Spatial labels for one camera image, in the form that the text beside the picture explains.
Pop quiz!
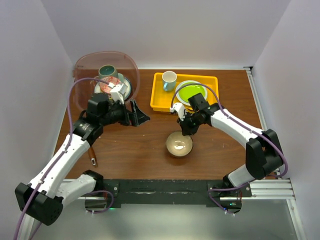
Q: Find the beige black rimmed bowl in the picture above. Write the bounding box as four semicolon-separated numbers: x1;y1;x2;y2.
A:
165;131;194;158

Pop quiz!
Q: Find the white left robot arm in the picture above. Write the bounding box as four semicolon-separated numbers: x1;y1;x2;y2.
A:
14;93;150;226

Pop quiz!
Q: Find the teal glazed mug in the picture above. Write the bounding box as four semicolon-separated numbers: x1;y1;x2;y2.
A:
98;64;119;79

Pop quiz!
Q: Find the red patterned ceramic bowl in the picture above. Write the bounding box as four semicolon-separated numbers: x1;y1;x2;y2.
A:
99;76;122;94

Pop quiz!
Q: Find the light blue ceramic mug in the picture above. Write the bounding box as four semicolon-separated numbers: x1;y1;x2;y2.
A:
162;71;178;92

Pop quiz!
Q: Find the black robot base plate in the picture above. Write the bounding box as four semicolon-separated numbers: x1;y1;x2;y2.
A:
74;178;253;215

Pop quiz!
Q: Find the transparent pink plastic bin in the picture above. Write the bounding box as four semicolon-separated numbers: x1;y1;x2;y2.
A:
72;51;140;111

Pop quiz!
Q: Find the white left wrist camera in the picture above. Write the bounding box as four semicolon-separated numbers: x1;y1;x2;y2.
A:
110;83;127;105

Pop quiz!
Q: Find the aluminium frame rail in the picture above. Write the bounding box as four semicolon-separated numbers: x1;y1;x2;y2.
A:
244;67;307;240

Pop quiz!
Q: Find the white scalloped plate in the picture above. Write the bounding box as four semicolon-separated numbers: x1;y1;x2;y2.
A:
175;80;208;106

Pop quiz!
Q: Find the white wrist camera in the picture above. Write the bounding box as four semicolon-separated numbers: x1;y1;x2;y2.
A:
110;83;127;105
169;102;186;121

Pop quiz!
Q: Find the lime green small plate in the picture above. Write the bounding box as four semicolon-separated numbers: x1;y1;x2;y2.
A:
177;85;207;105

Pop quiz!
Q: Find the wooden handled metal scraper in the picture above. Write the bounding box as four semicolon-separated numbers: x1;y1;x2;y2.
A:
88;147;98;167

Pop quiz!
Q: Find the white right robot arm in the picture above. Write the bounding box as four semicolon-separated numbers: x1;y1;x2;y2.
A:
170;93;286;197

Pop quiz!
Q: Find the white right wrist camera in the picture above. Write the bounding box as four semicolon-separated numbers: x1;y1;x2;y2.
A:
169;102;186;121

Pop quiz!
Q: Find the mint green divided dish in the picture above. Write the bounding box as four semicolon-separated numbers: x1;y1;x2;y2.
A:
118;73;124;84

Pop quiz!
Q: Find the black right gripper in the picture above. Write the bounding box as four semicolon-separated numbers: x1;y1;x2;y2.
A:
177;111;202;136

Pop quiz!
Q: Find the yellow plastic tray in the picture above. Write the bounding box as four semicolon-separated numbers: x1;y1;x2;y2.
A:
150;72;219;112

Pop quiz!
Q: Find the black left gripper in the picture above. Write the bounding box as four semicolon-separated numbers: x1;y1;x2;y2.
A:
100;98;150;127

